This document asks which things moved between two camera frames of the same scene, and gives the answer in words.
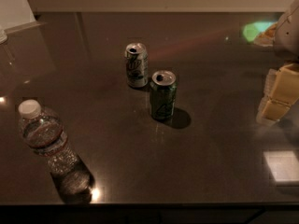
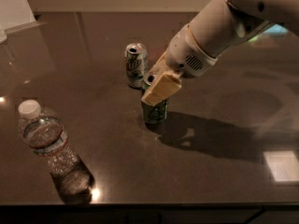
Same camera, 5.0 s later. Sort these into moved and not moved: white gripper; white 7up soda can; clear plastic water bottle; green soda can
Moved: green soda can; white gripper
Not moved: white 7up soda can; clear plastic water bottle
